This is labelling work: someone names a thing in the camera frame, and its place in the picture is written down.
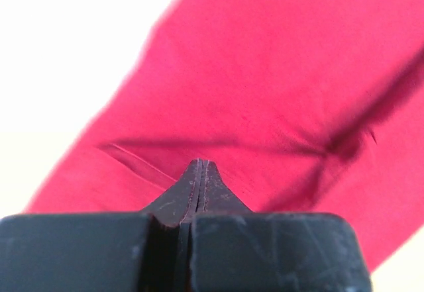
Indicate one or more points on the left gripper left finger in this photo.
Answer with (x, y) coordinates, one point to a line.
(147, 250)

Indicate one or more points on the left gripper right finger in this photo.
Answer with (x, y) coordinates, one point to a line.
(274, 252)

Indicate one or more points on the dark red t shirt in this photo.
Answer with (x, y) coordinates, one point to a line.
(304, 105)

